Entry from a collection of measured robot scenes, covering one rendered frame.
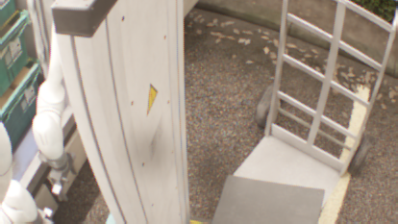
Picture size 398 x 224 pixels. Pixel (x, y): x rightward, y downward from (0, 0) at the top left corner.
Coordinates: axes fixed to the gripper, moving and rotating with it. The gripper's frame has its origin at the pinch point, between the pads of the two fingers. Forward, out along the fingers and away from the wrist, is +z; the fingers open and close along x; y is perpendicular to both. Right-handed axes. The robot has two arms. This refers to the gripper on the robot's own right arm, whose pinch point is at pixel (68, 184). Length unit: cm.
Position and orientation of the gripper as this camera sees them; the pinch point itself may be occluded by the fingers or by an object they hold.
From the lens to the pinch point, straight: 167.5
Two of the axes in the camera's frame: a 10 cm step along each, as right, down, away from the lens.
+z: -0.1, 6.7, 7.4
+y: 9.6, 2.0, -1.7
